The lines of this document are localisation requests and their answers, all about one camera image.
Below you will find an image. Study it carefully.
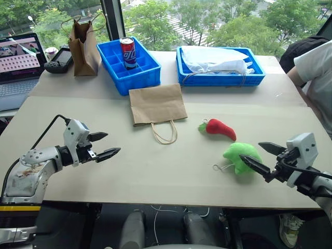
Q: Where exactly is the green plush toy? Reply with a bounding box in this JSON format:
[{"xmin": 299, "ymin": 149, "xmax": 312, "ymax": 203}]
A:
[{"xmin": 213, "ymin": 142, "xmax": 264, "ymax": 177}]

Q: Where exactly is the red chili plush toy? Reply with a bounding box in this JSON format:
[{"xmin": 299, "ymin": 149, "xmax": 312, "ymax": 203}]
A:
[{"xmin": 198, "ymin": 118, "xmax": 237, "ymax": 142}]

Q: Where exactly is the black table leg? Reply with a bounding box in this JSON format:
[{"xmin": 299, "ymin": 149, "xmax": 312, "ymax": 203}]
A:
[{"xmin": 219, "ymin": 207, "xmax": 245, "ymax": 249}]

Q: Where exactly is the grey rounded robot leg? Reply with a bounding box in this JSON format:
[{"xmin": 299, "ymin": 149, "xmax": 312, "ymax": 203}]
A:
[
  {"xmin": 183, "ymin": 211, "xmax": 218, "ymax": 246},
  {"xmin": 118, "ymin": 209, "xmax": 146, "ymax": 249}
]

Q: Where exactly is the person in white shirt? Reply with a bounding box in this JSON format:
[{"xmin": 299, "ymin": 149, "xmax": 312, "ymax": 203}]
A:
[{"xmin": 293, "ymin": 40, "xmax": 332, "ymax": 141}]

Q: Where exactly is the blue divided plastic crate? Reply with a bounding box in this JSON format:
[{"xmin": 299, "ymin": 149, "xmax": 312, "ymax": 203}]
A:
[{"xmin": 96, "ymin": 36, "xmax": 162, "ymax": 97}]

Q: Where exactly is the black window frame post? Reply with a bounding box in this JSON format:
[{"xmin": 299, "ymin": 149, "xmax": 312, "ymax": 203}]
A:
[{"xmin": 99, "ymin": 0, "xmax": 127, "ymax": 42}]

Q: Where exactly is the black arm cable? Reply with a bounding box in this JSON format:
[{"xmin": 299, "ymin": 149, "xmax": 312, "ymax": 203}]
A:
[
  {"xmin": 0, "ymin": 114, "xmax": 71, "ymax": 200},
  {"xmin": 282, "ymin": 160, "xmax": 332, "ymax": 180}
]

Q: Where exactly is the standing brown paper bag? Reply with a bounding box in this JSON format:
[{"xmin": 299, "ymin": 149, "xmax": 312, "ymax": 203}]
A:
[{"xmin": 61, "ymin": 12, "xmax": 107, "ymax": 77}]

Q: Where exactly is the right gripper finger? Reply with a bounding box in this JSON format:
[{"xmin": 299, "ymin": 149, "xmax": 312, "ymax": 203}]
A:
[
  {"xmin": 258, "ymin": 142, "xmax": 288, "ymax": 157},
  {"xmin": 239, "ymin": 154, "xmax": 272, "ymax": 179}
]

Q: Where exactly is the black handheld game console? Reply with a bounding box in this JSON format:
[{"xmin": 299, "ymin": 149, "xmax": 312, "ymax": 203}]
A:
[{"xmin": 44, "ymin": 45, "xmax": 74, "ymax": 75}]

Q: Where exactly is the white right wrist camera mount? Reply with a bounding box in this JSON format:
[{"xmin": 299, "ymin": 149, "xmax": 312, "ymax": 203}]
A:
[{"xmin": 286, "ymin": 132, "xmax": 319, "ymax": 188}]

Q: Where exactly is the flat brown paper bag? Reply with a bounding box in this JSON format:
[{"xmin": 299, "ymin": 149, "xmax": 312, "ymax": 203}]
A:
[{"xmin": 128, "ymin": 83, "xmax": 189, "ymax": 145}]

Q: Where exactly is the red and blue cola can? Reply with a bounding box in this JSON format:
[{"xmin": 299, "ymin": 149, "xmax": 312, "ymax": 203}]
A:
[{"xmin": 119, "ymin": 37, "xmax": 138, "ymax": 71}]

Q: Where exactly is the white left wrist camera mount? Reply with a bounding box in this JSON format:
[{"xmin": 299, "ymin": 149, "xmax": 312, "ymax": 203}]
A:
[{"xmin": 63, "ymin": 119, "xmax": 91, "ymax": 167}]

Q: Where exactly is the robot torso with yellow stripe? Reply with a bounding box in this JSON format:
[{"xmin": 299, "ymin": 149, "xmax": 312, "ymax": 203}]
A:
[{"xmin": 0, "ymin": 204, "xmax": 43, "ymax": 249}]

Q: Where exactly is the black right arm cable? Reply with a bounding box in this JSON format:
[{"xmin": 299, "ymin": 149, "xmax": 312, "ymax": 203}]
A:
[{"xmin": 282, "ymin": 160, "xmax": 332, "ymax": 180}]

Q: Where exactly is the white sneaker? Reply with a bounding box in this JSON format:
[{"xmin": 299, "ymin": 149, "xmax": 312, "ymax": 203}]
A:
[{"xmin": 279, "ymin": 213, "xmax": 305, "ymax": 248}]

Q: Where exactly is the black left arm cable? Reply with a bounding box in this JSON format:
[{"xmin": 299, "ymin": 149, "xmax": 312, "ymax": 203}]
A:
[{"xmin": 0, "ymin": 114, "xmax": 71, "ymax": 200}]

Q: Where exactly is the white cup with purple band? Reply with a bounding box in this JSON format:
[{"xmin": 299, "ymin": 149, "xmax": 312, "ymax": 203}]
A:
[{"xmin": 45, "ymin": 47, "xmax": 58, "ymax": 62}]

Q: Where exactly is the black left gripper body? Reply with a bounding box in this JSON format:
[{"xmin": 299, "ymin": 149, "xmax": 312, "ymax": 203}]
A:
[{"xmin": 77, "ymin": 134, "xmax": 98, "ymax": 164}]

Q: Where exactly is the white plastic bag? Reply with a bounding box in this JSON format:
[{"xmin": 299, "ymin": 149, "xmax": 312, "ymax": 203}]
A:
[{"xmin": 180, "ymin": 46, "xmax": 257, "ymax": 75}]

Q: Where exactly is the thin white cable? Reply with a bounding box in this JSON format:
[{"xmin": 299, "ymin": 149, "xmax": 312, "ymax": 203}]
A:
[{"xmin": 152, "ymin": 204, "xmax": 211, "ymax": 245}]

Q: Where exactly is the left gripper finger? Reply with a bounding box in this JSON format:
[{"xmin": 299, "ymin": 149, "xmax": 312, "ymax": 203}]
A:
[
  {"xmin": 95, "ymin": 147, "xmax": 122, "ymax": 164},
  {"xmin": 89, "ymin": 131, "xmax": 109, "ymax": 143}
]

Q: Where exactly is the grey laptop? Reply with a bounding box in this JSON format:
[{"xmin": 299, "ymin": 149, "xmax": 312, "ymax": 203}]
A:
[{"xmin": 0, "ymin": 32, "xmax": 48, "ymax": 113}]

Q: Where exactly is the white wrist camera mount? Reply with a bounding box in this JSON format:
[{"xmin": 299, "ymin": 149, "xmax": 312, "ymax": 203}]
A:
[
  {"xmin": 286, "ymin": 132, "xmax": 319, "ymax": 188},
  {"xmin": 63, "ymin": 119, "xmax": 91, "ymax": 167}
]

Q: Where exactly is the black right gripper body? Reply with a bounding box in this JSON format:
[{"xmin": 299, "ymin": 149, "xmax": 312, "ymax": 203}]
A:
[{"xmin": 262, "ymin": 147, "xmax": 302, "ymax": 184}]

